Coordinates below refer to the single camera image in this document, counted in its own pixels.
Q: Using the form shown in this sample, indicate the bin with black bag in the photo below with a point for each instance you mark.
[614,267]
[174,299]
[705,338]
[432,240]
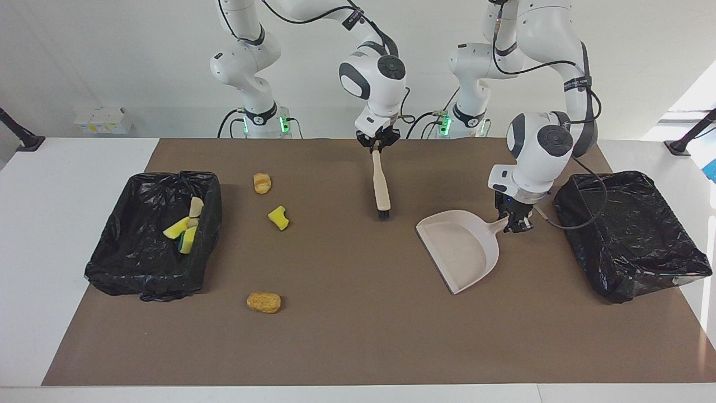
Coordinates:
[134,252]
[626,235]

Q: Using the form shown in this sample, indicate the striped croissant piece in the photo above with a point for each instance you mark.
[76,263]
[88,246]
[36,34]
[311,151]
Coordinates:
[262,183]

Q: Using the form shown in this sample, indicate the white boxes row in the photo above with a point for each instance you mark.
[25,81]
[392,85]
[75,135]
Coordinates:
[103,120]

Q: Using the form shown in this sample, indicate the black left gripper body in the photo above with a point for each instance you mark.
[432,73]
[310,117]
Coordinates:
[514,207]

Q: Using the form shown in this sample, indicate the yellow sponge with green pad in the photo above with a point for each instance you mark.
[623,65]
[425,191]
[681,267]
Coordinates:
[188,242]

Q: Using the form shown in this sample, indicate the black camera stand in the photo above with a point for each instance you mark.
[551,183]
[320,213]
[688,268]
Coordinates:
[685,143]
[25,140]

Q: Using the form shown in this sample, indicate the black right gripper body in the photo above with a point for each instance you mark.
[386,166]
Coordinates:
[380,136]

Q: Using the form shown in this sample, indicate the beige plastic dustpan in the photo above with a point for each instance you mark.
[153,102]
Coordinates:
[458,252]

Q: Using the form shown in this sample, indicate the small yellow sponge piece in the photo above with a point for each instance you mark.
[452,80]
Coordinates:
[278,218]

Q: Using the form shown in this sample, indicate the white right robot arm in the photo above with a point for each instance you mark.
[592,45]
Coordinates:
[375,73]

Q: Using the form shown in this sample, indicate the blue object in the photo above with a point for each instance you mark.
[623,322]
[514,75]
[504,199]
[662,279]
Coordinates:
[711,169]

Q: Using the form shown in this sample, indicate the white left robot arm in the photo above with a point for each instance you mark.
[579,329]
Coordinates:
[537,151]

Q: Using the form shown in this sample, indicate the beige hand brush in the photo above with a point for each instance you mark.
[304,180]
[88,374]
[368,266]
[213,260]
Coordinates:
[381,184]

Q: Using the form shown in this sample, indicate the brown bread roll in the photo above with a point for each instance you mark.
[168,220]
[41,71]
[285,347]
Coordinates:
[264,302]

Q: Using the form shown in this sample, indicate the brown table mat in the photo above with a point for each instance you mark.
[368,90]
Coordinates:
[358,347]

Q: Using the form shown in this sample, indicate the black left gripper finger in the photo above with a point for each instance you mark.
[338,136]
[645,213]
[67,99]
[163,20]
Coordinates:
[526,225]
[508,224]

